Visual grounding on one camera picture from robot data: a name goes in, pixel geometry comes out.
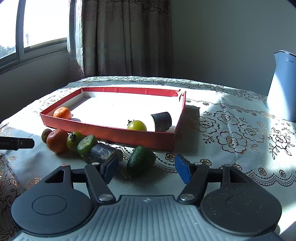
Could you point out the light blue electric kettle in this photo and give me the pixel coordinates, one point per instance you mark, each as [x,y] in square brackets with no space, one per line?
[281,95]

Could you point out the small orange tangerine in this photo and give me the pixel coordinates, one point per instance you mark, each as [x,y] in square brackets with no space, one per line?
[62,112]

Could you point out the dark green avocado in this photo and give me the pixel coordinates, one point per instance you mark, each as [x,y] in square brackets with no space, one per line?
[140,161]

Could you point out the red shallow cardboard box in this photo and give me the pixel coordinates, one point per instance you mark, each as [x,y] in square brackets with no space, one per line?
[106,111]

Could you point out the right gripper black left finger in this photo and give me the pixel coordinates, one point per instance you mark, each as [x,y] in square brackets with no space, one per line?
[98,176]

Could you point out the white floral lace tablecloth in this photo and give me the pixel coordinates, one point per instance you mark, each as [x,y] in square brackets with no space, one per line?
[220,125]

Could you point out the large green tomato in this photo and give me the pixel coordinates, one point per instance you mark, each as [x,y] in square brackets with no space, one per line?
[136,125]

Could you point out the brown longan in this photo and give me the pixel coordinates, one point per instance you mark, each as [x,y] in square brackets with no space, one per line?
[45,134]

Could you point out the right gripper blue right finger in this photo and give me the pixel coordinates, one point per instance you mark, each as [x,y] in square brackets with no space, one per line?
[195,179]

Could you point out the beige patterned curtain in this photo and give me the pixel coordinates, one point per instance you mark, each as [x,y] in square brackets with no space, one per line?
[119,38]

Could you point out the window with grey frame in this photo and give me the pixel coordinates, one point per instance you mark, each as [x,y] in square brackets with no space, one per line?
[31,29]

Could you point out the small green tomato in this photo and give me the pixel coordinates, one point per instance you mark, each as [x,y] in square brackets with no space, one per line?
[73,140]

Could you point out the cut green cucumber piece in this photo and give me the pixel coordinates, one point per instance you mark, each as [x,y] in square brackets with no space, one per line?
[85,145]

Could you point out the large orange tangerine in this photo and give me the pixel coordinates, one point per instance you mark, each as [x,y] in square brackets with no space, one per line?
[57,141]

